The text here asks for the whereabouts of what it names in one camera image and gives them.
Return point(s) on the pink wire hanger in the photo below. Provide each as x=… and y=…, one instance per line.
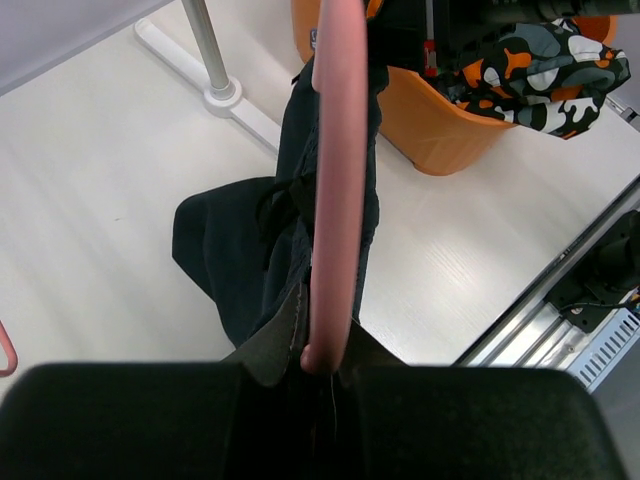
x=9, y=352
x=340, y=77

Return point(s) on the dark green shorts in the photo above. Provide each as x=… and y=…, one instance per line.
x=248, y=244

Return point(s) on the metal clothes rack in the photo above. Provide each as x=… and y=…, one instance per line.
x=223, y=94

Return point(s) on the orange camouflage shorts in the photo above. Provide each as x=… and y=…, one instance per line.
x=548, y=77

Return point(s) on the white slotted cable duct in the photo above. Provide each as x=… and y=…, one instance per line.
x=607, y=347

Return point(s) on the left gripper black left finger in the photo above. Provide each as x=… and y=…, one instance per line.
x=239, y=418

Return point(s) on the aluminium mounting rail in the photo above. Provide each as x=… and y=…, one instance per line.
x=553, y=320

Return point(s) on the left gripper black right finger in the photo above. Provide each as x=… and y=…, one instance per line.
x=396, y=421

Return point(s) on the orange plastic laundry basket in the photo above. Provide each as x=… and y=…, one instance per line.
x=437, y=137

